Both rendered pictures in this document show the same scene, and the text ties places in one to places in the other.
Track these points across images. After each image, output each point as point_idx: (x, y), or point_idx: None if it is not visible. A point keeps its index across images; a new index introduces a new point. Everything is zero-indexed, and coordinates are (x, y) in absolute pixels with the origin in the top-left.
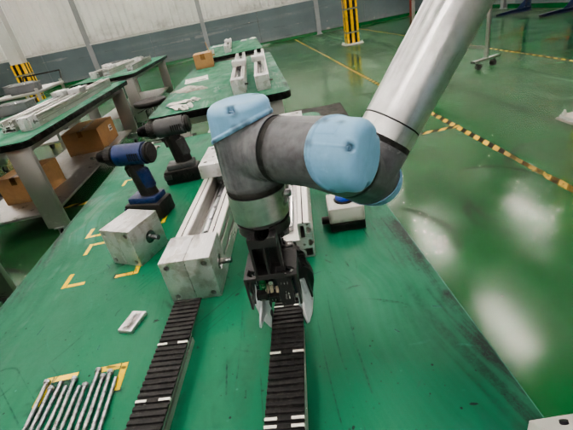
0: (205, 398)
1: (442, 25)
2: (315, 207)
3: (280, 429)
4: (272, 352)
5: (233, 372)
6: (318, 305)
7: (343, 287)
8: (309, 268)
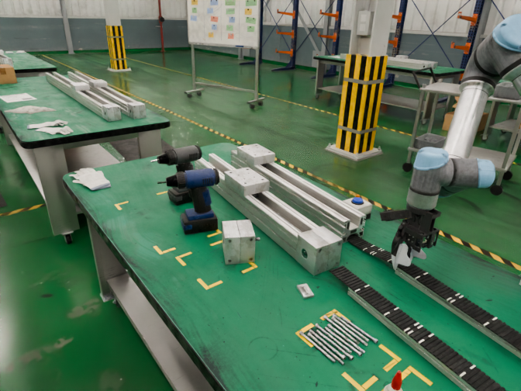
0: (400, 308)
1: (474, 122)
2: None
3: (457, 300)
4: (416, 277)
5: (397, 295)
6: None
7: None
8: None
